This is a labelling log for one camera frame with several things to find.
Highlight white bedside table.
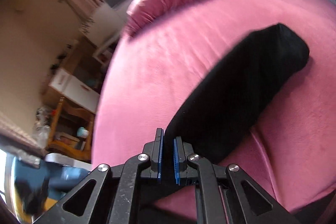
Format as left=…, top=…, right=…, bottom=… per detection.
left=92, top=32, right=120, bottom=66

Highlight black pants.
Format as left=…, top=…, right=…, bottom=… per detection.
left=162, top=24, right=310, bottom=165

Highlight wooden desk white cabinet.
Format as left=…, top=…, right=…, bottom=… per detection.
left=42, top=37, right=105, bottom=162

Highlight pink bed sheet mattress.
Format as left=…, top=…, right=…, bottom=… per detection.
left=92, top=0, right=335, bottom=211

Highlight teal white cup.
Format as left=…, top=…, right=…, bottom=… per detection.
left=77, top=127, right=89, bottom=139

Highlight white plastic bag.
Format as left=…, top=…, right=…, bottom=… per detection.
left=33, top=106, right=52, bottom=148

